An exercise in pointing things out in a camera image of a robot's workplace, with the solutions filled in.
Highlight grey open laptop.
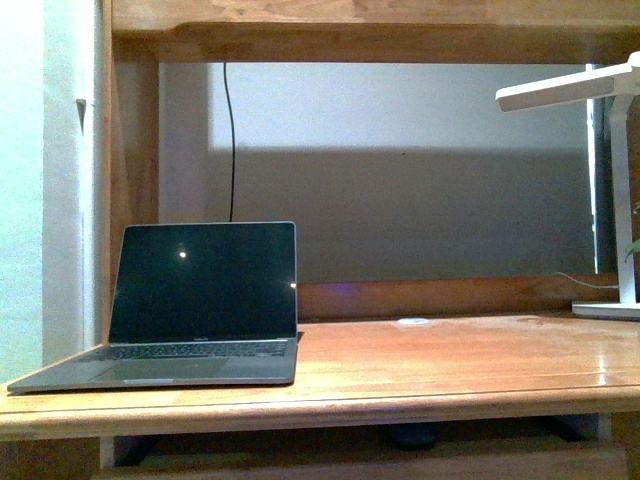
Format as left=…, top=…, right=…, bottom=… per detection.
left=8, top=221, right=298, bottom=394

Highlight green plant leaves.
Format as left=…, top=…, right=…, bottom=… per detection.
left=624, top=202, right=640, bottom=261

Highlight white lamp cable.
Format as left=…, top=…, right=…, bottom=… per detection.
left=551, top=271, right=621, bottom=291

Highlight wooden desk with hutch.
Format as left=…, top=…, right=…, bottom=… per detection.
left=1, top=1, right=639, bottom=479

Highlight white round cable grommet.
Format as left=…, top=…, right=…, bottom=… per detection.
left=397, top=317, right=430, bottom=326

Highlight black hanging cable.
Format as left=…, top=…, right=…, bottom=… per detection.
left=222, top=62, right=238, bottom=223

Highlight white desk lamp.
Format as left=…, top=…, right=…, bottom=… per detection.
left=495, top=51, right=639, bottom=321

